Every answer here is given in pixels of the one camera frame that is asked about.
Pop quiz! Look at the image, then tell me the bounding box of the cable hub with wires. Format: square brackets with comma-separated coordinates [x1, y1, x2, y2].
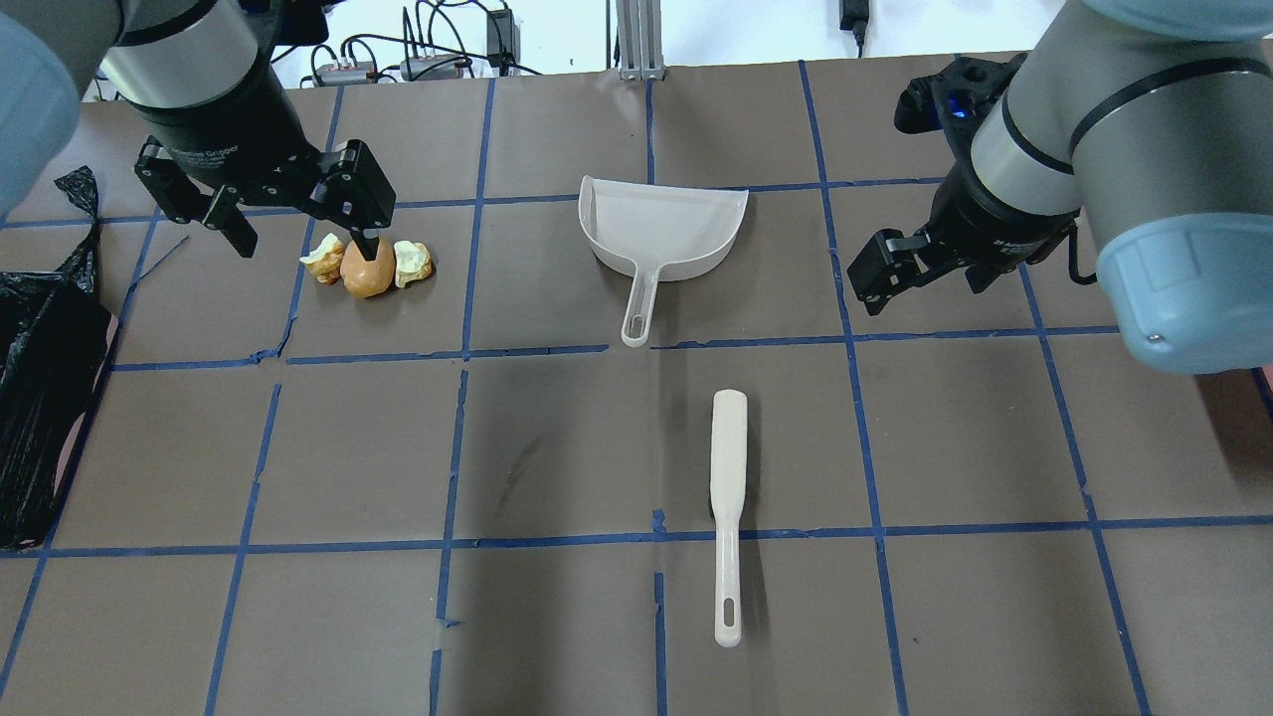
[270, 1, 538, 88]

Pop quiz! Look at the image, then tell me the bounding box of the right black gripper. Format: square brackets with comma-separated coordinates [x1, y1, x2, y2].
[847, 55, 1080, 316]

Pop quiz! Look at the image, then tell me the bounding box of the cream hand brush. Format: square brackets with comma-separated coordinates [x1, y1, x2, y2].
[709, 389, 749, 648]

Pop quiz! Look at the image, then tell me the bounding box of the black power adapter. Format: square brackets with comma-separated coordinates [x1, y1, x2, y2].
[839, 0, 871, 51]

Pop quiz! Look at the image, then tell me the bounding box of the black trash bag bin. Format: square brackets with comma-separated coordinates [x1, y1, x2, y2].
[1, 166, 117, 552]

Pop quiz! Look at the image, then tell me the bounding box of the brown bread roll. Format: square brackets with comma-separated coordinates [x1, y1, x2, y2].
[340, 237, 396, 299]

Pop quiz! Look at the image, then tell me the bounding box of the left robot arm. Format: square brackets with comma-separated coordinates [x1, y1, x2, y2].
[1, 1, 396, 260]

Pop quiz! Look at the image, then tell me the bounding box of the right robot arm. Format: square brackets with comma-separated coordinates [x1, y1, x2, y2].
[847, 1, 1272, 375]

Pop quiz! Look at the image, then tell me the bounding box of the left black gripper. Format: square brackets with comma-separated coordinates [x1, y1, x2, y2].
[132, 99, 397, 262]

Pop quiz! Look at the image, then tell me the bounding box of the aluminium frame post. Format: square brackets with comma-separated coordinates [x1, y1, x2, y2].
[617, 0, 665, 82]

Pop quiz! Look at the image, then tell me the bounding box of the white plastic dustpan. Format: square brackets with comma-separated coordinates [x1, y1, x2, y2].
[577, 175, 750, 348]

